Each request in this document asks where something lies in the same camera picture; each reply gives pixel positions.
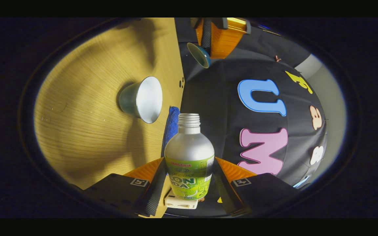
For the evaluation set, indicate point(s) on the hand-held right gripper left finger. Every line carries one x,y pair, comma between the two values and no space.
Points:
154,193

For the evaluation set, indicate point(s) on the silver green-label water bottle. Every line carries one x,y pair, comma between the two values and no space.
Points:
189,150

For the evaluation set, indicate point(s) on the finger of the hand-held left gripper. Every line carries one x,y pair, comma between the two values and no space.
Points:
225,42
206,32

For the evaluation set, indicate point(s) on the teal ceramic teacup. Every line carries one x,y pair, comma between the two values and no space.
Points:
143,100

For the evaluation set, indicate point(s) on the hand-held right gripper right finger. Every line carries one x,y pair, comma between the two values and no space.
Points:
223,193

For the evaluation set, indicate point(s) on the white toaster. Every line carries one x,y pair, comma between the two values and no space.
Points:
180,202

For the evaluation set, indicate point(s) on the copper metal clip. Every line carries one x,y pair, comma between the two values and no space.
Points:
277,58

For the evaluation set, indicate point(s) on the teal teacup lid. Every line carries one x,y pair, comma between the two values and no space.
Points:
199,56

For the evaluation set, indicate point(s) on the blue folded towel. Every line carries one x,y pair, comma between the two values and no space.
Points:
172,126

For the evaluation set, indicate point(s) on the black backdrop cloth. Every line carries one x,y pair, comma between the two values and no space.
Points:
221,85

